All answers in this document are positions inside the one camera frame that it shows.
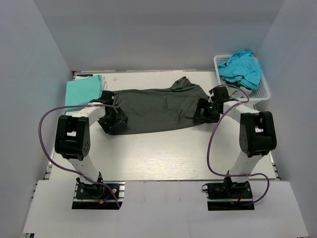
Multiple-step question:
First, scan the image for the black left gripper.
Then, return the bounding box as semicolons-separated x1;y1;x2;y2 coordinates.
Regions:
97;104;127;134

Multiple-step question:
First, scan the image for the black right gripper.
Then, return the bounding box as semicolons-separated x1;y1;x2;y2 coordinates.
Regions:
194;98;221;123

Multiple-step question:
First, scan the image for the dark grey t-shirt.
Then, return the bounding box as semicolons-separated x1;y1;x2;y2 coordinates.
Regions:
107;76;208;135

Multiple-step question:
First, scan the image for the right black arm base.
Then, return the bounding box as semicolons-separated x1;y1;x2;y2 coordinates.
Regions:
201;178;255;211

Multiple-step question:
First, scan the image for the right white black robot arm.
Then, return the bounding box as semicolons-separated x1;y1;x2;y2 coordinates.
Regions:
193;98;277;198

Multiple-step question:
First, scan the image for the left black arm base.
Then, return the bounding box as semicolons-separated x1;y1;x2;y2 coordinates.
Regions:
72;178;125;210

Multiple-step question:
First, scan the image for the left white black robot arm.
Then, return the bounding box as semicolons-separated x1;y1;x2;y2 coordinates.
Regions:
54;103;128;198

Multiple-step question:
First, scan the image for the crumpled grey white t-shirt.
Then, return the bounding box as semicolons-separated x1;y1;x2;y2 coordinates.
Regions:
227;87;252;99

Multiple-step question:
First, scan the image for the green garment in basket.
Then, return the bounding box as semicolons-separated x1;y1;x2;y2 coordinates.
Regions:
232;84;242;88

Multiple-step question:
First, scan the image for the folded mint green t-shirt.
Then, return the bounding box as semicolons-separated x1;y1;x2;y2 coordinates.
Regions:
65;75;104;106

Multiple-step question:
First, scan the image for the crumpled cyan t-shirt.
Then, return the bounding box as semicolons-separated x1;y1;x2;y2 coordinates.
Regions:
217;50;262;91

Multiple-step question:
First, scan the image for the white plastic laundry basket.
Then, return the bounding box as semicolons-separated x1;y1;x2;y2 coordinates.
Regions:
213;55;270;105

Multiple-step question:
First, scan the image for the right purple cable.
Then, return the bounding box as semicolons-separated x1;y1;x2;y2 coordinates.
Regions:
206;84;270;204

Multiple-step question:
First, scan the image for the purple cable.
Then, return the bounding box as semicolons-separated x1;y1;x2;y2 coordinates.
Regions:
206;84;270;204
39;95;126;209

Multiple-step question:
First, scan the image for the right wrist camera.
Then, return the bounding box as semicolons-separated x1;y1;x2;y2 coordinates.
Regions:
209;86;237;103

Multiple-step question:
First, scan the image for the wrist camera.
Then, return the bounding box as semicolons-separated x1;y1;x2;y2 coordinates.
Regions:
91;90;122;107
209;86;237;103

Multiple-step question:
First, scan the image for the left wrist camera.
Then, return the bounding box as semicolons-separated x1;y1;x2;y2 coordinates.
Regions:
91;90;122;107

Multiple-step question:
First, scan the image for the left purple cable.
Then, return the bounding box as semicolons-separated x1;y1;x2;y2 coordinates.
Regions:
39;95;126;209

